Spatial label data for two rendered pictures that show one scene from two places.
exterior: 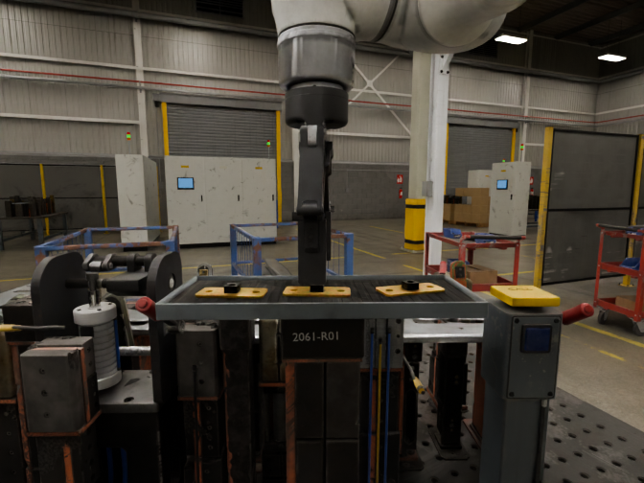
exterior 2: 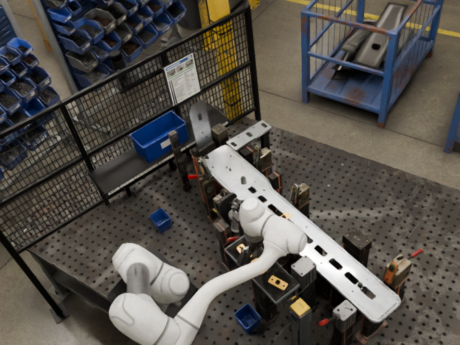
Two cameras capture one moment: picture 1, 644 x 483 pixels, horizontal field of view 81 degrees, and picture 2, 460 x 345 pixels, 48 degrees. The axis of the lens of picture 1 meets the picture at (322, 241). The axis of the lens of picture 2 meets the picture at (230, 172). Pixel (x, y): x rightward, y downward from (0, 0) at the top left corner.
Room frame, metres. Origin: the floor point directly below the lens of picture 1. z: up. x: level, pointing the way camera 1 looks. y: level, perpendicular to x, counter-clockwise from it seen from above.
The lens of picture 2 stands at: (-0.20, -1.06, 3.17)
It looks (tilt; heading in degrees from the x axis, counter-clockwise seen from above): 47 degrees down; 61
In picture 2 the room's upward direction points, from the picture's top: 10 degrees counter-clockwise
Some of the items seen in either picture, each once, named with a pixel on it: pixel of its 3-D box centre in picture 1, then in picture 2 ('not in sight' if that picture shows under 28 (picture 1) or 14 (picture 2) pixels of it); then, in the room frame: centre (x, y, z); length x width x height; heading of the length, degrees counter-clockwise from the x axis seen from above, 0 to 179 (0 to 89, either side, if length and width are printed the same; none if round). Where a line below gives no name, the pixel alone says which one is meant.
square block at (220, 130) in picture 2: not in sight; (222, 149); (0.92, 0.98, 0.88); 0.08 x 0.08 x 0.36; 1
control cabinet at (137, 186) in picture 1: (140, 192); not in sight; (8.98, 4.30, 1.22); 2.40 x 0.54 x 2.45; 17
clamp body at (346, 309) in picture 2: not in sight; (342, 328); (0.64, -0.36, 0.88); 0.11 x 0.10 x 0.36; 1
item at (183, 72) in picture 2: not in sight; (182, 79); (0.88, 1.26, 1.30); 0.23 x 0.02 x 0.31; 1
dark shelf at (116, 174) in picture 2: not in sight; (161, 147); (0.58, 1.13, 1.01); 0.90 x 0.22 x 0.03; 1
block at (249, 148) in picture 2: not in sight; (249, 165); (0.98, 0.78, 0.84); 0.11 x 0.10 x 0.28; 1
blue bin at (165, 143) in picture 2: not in sight; (159, 136); (0.60, 1.13, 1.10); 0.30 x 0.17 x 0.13; 2
